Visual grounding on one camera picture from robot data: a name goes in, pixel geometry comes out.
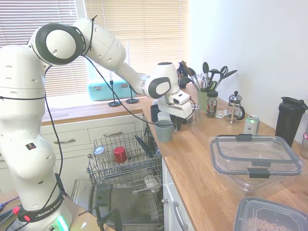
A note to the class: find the spice jar black lid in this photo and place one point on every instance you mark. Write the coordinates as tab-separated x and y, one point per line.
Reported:
212	104

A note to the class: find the navy mug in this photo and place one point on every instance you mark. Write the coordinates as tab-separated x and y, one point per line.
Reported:
154	113
186	121

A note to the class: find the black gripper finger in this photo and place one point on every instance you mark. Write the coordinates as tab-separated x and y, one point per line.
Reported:
173	119
180	124

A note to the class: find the white drawer cabinet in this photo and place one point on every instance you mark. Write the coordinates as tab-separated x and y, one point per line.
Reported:
79	146

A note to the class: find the built-in dishwasher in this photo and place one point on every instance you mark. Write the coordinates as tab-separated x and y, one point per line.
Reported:
125	204

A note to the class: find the round metal cabinet knob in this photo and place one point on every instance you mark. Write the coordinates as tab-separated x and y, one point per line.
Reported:
164	200

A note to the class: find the glass French press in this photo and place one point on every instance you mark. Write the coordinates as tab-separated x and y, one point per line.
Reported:
234	107

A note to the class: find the white bowl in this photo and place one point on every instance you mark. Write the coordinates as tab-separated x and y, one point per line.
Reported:
151	183

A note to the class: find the clear glass silver base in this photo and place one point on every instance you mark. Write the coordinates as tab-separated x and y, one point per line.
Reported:
99	154

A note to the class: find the black camera stand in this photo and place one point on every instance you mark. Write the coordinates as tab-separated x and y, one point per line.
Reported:
98	216

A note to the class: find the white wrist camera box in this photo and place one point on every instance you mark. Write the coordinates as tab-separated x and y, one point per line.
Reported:
179	98

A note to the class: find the turquoise metal box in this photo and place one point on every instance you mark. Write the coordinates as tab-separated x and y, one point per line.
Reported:
101	92

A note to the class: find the dark blue vase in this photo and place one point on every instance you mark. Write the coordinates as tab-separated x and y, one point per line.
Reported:
182	72

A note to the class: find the beige window blind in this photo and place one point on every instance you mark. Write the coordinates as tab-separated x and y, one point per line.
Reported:
149	29

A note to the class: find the red plug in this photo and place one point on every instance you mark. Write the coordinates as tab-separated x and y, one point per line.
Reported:
16	211

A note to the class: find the black shaker bottle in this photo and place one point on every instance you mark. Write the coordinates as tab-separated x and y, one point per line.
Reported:
286	122

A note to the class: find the tall white candle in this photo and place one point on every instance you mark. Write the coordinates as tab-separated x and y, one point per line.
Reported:
111	77

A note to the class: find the grey blue mug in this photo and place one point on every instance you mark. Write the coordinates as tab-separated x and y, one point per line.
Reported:
163	132

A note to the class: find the red mug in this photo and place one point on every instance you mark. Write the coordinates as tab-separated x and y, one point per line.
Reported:
119	155

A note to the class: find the white tea sachet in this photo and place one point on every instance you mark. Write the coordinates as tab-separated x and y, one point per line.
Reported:
220	114

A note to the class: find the green utensil holder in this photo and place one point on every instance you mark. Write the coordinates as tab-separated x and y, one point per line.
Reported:
202	101

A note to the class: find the green white drink can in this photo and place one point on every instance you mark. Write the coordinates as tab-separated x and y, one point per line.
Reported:
251	125

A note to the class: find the clear drinking glass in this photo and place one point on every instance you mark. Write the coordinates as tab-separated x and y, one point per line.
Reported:
196	120

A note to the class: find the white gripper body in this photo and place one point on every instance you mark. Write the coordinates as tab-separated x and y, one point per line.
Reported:
178	110

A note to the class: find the grey plastic food container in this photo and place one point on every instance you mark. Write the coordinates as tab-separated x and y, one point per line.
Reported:
245	216

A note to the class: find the white mug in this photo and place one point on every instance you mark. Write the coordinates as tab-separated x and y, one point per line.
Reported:
163	116

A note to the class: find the white door cabinet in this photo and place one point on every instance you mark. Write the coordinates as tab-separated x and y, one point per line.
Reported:
168	183

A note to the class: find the metal whisk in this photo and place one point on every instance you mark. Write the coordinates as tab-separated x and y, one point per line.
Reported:
197	77

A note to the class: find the black candlestick holder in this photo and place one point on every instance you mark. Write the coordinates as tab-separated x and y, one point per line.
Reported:
114	103
132	100

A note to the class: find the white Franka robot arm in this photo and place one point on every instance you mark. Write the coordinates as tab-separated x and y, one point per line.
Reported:
19	120

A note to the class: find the black spatula in rack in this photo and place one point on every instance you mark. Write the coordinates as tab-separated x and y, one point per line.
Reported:
143	145

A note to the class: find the white window blind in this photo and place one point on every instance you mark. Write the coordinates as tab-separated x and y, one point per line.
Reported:
14	19

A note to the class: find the clear container black clips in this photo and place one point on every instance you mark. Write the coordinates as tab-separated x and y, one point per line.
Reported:
255	156

